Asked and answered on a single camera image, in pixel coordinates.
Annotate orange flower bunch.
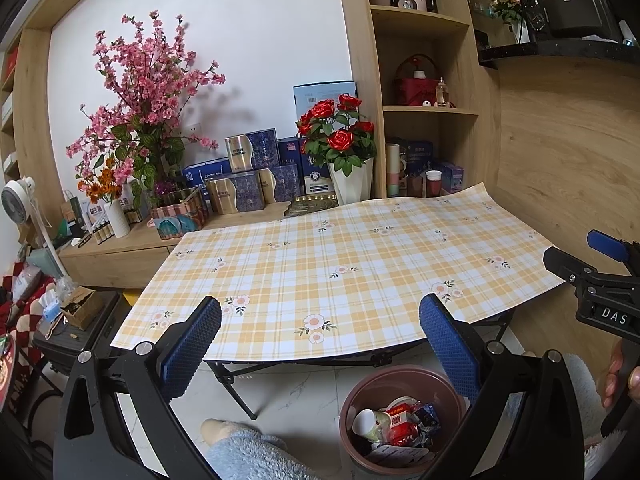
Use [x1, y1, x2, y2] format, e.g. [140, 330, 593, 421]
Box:
[76, 157, 127, 207]

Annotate pink blossom bouquet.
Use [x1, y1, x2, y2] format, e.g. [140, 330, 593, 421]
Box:
[66, 10, 227, 196]

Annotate red white cigarette carton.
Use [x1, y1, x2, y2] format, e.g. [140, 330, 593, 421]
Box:
[384, 406, 421, 447]

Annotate small dark blue box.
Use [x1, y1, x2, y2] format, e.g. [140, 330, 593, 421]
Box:
[277, 137, 302, 167]

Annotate white desk fan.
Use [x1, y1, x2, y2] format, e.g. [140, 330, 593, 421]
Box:
[1, 176, 69, 282]

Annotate black kitchen appliance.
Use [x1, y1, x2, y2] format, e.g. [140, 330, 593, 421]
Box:
[529, 0, 622, 42]

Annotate green white paper bowl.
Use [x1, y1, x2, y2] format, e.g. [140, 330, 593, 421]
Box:
[352, 408, 392, 444]

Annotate red white checkered blanket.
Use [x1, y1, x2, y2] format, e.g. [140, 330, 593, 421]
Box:
[0, 260, 57, 413]

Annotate row of small brown bottles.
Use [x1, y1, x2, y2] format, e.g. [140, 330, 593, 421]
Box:
[89, 207, 147, 247]

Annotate tall blue box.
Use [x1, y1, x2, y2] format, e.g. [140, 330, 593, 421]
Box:
[300, 140, 331, 171]

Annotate blue printed box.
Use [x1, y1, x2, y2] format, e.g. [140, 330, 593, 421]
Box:
[440, 162, 464, 194]

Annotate small paper bag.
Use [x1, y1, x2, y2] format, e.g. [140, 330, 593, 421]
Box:
[62, 190, 89, 239]

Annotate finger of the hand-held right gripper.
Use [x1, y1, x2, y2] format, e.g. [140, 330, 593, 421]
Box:
[543, 246, 609, 292]
[587, 229, 640, 277]

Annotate pale blue large box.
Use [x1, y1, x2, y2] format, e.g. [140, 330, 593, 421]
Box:
[293, 81, 357, 127]

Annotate stack of pastel cups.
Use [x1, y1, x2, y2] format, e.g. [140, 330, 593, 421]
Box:
[385, 142, 402, 199]

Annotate black folding table frame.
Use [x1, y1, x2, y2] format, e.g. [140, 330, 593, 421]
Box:
[202, 310, 517, 421]

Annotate small cardboard box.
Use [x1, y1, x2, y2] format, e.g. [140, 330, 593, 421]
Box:
[58, 287, 104, 329]

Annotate brown trash bin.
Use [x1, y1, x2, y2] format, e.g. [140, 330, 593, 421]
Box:
[339, 366, 472, 474]

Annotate blue gold gift box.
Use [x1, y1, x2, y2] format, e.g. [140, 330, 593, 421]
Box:
[224, 128, 280, 172]
[205, 172, 266, 214]
[257, 163, 301, 205]

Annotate white cylinder vase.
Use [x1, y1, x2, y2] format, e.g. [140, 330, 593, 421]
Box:
[107, 198, 132, 239]

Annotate red basket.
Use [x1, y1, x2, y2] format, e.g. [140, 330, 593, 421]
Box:
[394, 53, 440, 107]

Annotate blue carton box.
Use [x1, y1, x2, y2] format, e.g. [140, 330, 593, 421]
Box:
[411, 402, 442, 436]

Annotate white faceted vase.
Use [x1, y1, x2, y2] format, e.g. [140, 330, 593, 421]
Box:
[327, 157, 376, 206]

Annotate blue white emblem box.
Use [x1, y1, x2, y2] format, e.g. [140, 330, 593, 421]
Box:
[305, 167, 334, 197]

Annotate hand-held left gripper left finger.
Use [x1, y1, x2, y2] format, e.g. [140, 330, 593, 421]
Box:
[52, 296, 223, 480]

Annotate wooden shelf unit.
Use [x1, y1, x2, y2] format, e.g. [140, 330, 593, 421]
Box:
[334, 0, 502, 202]

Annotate black storage box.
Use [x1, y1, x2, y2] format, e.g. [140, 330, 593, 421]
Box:
[31, 287, 124, 377]

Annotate plaid floral tablecloth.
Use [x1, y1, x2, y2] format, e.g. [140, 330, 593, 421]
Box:
[110, 181, 571, 364]

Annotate flat blue box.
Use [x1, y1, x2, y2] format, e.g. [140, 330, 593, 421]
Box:
[182, 157, 234, 187]

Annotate person's left leg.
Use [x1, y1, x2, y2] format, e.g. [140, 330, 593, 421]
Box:
[200, 419, 323, 480]

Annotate dark blue picture box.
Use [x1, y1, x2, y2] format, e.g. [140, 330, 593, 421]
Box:
[400, 140, 434, 182]

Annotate person's right hand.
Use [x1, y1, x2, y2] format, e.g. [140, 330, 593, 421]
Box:
[602, 343, 640, 409]

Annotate black countertop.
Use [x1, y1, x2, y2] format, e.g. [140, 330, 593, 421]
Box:
[477, 40, 640, 69]

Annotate gold ornate tray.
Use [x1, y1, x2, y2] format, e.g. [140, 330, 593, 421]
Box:
[283, 195, 337, 217]

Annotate red rose bouquet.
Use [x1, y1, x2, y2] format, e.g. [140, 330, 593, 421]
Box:
[296, 94, 378, 177]

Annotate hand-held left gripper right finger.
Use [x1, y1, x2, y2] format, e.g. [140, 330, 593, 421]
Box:
[418, 294, 586, 480]

